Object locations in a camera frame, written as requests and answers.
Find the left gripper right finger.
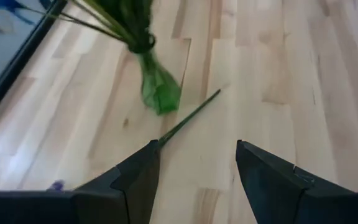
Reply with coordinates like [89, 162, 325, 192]
[236, 139, 358, 224]

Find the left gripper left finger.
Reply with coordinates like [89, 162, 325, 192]
[0, 139, 162, 224]

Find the green glass vase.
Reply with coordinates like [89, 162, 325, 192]
[127, 34, 183, 116]

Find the purple artificial flower bunch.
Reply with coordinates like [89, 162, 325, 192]
[47, 88, 222, 191]

